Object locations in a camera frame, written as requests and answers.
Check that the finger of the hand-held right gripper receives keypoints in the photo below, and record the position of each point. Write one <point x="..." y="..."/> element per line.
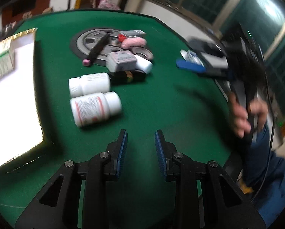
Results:
<point x="190" y="65"/>
<point x="192" y="56"/>

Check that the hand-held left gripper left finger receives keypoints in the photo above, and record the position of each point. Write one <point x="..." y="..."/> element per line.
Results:
<point x="123" y="148"/>

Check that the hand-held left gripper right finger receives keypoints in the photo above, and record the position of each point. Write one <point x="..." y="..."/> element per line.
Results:
<point x="160" y="152"/>

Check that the small white pill bottle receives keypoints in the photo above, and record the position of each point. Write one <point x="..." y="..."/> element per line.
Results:
<point x="143" y="64"/>

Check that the white bottle red-edged label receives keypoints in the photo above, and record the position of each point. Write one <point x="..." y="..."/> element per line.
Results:
<point x="94" y="108"/>

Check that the pink fluffy pompom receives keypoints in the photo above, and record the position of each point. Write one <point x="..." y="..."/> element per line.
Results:
<point x="134" y="43"/>

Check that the silver and red medicine box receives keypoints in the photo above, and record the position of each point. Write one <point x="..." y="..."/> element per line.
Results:
<point x="121" y="60"/>

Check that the black pen with pink cap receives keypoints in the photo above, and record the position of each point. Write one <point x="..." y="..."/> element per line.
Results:
<point x="97" y="49"/>

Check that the large white gold-rimmed box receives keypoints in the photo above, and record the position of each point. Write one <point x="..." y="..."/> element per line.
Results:
<point x="13" y="112"/>

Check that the person's right forearm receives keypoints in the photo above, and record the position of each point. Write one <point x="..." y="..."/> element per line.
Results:
<point x="259" y="157"/>

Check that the person's right hand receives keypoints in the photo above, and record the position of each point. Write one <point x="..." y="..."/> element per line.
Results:
<point x="240" y="121"/>

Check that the small round tin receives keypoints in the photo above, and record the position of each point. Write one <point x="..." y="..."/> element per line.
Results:
<point x="147" y="53"/>

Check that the black box with gold label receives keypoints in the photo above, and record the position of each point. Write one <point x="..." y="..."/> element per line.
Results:
<point x="137" y="77"/>

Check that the floral cloth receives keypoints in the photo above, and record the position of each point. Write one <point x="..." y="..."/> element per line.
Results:
<point x="106" y="2"/>

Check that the round table centre panel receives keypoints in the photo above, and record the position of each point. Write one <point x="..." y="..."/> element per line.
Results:
<point x="85" y="43"/>

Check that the green and white medicine box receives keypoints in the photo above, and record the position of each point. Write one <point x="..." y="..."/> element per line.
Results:
<point x="1" y="62"/>

